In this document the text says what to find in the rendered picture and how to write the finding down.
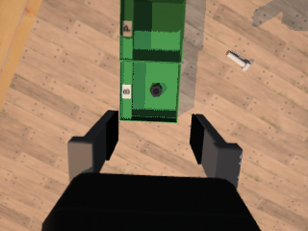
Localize green three-compartment bin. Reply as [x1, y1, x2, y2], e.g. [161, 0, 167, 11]
[119, 0, 186, 123]

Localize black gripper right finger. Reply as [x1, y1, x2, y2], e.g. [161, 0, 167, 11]
[190, 114, 243, 189]

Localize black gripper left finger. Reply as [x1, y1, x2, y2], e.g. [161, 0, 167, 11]
[67, 110, 118, 183]

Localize cream bolt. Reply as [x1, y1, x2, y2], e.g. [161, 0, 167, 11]
[226, 51, 250, 71]

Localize black hex nut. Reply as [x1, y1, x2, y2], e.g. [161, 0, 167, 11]
[150, 86, 162, 97]

